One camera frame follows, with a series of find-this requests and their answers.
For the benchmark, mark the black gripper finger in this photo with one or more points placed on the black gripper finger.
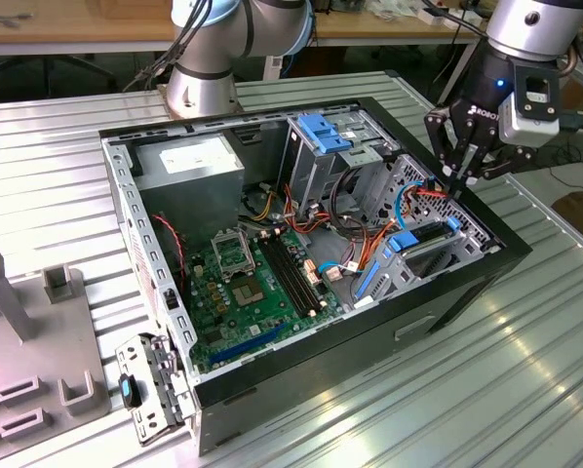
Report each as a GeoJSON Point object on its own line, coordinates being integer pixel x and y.
{"type": "Point", "coordinates": [438, 139]}
{"type": "Point", "coordinates": [511, 161]}

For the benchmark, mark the hard disk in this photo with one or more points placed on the hard disk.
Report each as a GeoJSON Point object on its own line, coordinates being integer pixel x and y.
{"type": "Point", "coordinates": [403, 241]}

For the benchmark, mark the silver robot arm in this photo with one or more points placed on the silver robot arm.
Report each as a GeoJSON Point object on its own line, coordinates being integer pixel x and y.
{"type": "Point", "coordinates": [199, 92]}

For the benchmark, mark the grey metal disk bay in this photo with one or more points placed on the grey metal disk bay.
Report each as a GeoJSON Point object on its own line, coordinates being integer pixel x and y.
{"type": "Point", "coordinates": [394, 280]}

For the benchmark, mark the small white box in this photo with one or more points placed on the small white box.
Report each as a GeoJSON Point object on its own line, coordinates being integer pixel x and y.
{"type": "Point", "coordinates": [430, 17]}

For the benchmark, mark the blue plastic drive latch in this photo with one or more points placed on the blue plastic drive latch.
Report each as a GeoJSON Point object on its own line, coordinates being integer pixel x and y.
{"type": "Point", "coordinates": [325, 136]}

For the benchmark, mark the grey metal drive cage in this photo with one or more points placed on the grey metal drive cage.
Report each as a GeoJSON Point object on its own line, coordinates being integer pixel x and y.
{"type": "Point", "coordinates": [311, 175]}

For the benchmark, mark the black RAM slot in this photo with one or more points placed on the black RAM slot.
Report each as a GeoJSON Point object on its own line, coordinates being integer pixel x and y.
{"type": "Point", "coordinates": [284, 280]}
{"type": "Point", "coordinates": [296, 275]}

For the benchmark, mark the CPU socket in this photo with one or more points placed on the CPU socket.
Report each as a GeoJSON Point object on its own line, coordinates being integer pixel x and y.
{"type": "Point", "coordinates": [247, 293]}

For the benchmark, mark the green motherboard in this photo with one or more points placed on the green motherboard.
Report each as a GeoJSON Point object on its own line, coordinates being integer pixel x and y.
{"type": "Point", "coordinates": [252, 317]}

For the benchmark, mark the grey power supply unit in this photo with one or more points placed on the grey power supply unit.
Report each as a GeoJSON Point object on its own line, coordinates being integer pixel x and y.
{"type": "Point", "coordinates": [189, 205]}

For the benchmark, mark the black open PC case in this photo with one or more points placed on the black open PC case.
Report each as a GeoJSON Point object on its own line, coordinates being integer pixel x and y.
{"type": "Point", "coordinates": [321, 370]}

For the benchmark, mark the blue expansion slot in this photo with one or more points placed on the blue expansion slot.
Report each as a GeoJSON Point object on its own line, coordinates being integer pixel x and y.
{"type": "Point", "coordinates": [243, 347]}

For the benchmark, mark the long wooden desk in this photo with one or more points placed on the long wooden desk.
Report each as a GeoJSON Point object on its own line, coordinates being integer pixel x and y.
{"type": "Point", "coordinates": [77, 27]}

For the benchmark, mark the grey parts rack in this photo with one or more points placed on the grey parts rack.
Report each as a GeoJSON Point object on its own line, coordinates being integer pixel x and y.
{"type": "Point", "coordinates": [38, 341]}

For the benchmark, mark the black blue bracket latch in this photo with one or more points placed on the black blue bracket latch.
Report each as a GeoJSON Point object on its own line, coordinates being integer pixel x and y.
{"type": "Point", "coordinates": [126, 390]}

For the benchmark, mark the metal expansion bracket cover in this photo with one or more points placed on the metal expansion bracket cover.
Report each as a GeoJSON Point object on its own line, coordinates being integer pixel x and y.
{"type": "Point", "coordinates": [143, 424]}

